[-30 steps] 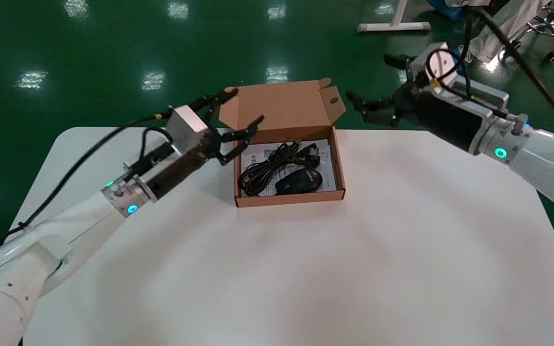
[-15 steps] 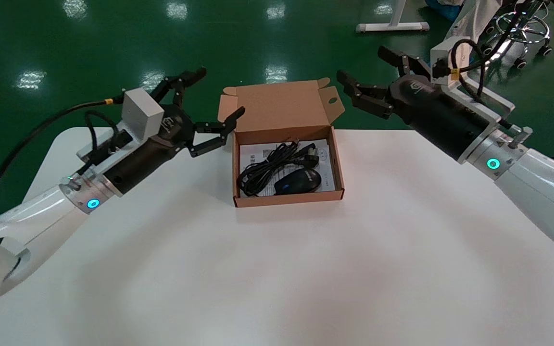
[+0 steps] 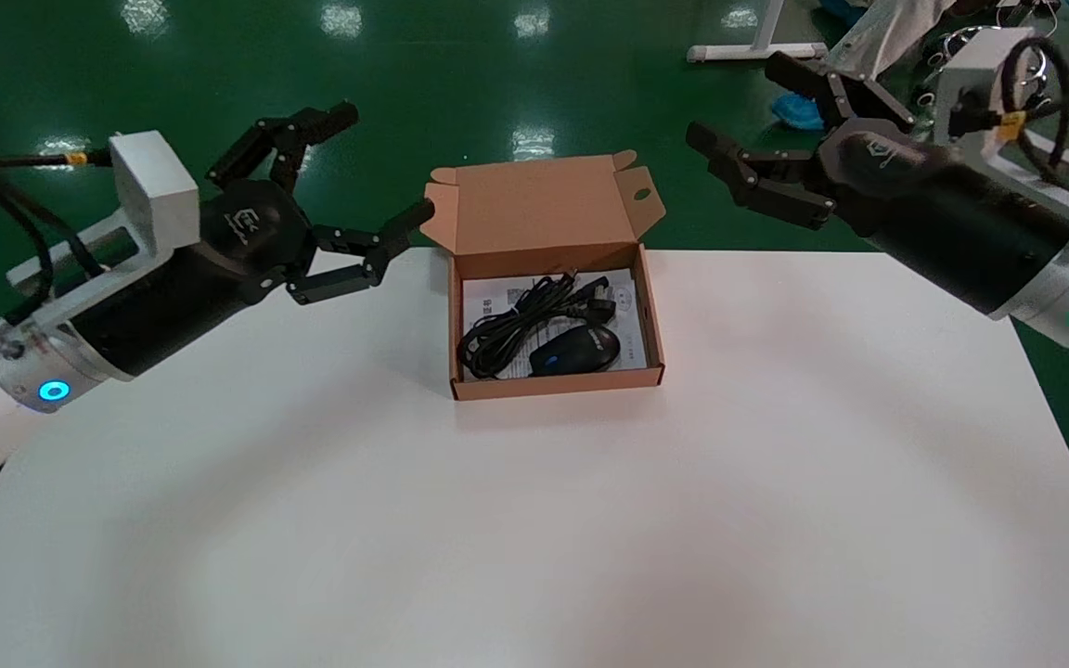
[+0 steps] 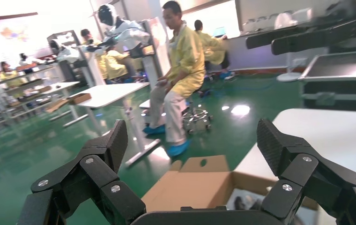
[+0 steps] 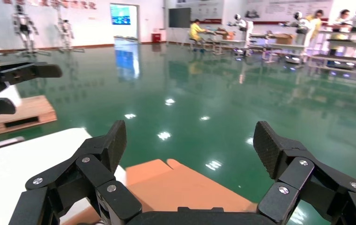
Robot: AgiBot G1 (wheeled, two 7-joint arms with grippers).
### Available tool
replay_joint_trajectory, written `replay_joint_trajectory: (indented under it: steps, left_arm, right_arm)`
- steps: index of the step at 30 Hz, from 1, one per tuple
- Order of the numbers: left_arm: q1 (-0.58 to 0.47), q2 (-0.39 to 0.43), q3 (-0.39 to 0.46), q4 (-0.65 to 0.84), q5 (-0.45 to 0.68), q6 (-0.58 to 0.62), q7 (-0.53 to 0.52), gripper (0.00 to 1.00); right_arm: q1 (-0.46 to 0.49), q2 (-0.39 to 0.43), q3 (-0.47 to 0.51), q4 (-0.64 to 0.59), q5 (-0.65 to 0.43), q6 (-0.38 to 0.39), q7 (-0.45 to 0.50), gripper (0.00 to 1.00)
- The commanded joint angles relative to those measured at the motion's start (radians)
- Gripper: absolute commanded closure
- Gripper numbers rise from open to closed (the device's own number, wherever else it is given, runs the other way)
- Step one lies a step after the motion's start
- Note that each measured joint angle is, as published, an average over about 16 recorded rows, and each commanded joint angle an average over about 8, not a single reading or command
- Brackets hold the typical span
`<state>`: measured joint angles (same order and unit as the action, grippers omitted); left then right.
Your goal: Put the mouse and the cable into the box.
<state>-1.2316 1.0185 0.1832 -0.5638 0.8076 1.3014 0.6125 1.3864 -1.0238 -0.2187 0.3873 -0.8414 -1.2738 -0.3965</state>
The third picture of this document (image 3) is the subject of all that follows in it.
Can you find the brown cardboard storage box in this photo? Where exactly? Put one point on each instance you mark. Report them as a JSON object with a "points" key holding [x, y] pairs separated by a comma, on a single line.
{"points": [[544, 204]]}

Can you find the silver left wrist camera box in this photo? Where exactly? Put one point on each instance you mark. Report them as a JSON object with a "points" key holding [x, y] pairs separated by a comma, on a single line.
{"points": [[159, 190]]}

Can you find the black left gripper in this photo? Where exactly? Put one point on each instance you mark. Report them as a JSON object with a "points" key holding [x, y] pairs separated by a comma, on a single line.
{"points": [[219, 269]]}

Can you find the white metal table foot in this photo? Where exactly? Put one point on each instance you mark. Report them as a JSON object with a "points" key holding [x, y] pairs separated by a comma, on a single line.
{"points": [[729, 53]]}

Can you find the white printed instruction sheet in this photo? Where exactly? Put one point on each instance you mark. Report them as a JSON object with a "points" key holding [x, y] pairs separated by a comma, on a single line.
{"points": [[483, 295]]}

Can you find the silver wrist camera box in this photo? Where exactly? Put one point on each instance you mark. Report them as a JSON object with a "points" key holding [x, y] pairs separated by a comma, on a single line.
{"points": [[975, 79], [159, 190]]}

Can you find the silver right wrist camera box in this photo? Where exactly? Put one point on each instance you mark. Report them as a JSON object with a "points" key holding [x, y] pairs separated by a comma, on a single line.
{"points": [[975, 79]]}

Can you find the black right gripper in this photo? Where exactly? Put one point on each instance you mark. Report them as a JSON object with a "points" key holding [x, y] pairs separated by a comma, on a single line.
{"points": [[943, 213]]}

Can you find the chrome office chair base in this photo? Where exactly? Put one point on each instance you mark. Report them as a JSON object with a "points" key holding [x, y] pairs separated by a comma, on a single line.
{"points": [[938, 56]]}

